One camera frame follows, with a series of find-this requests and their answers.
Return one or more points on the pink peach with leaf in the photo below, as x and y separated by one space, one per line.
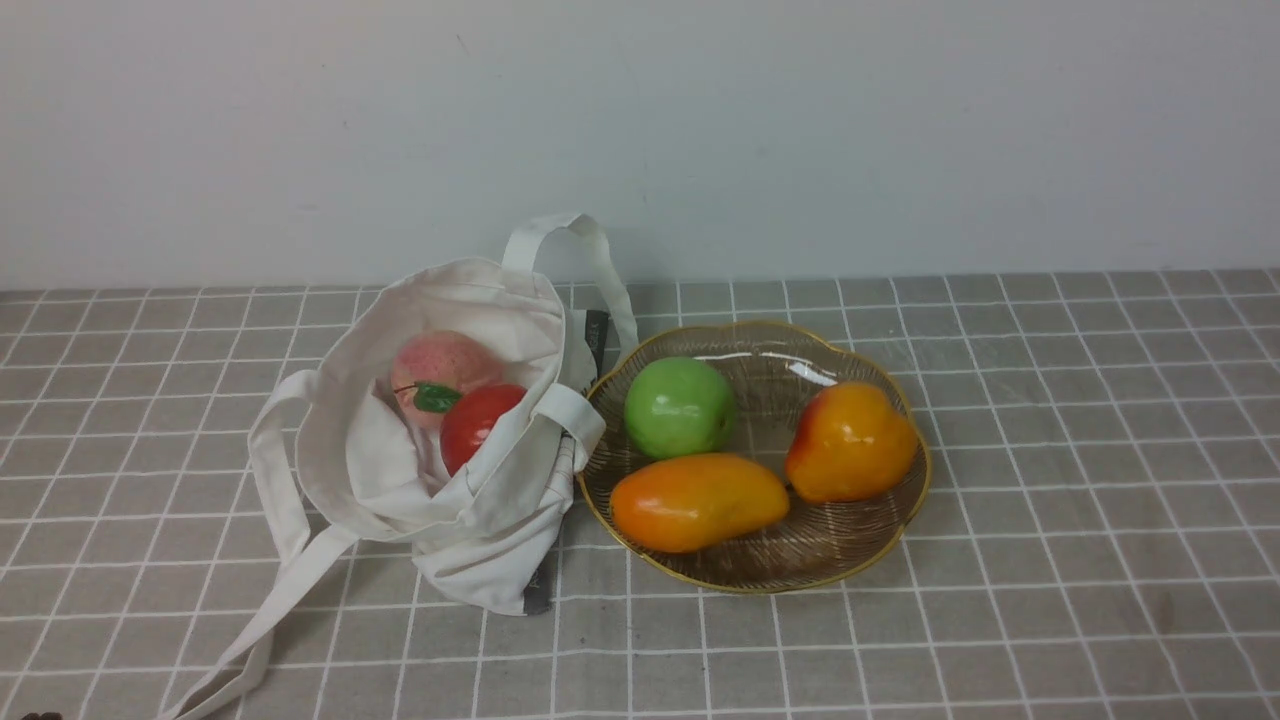
441 358

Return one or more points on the white canvas tote bag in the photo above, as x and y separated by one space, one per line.
335 463

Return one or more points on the green apple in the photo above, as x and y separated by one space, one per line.
679 406

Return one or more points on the orange mango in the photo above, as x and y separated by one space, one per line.
689 503

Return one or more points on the red apple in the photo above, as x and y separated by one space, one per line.
470 421

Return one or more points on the orange yellow pear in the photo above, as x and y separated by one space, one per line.
850 444

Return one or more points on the grey checked tablecloth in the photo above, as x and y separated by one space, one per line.
1100 541

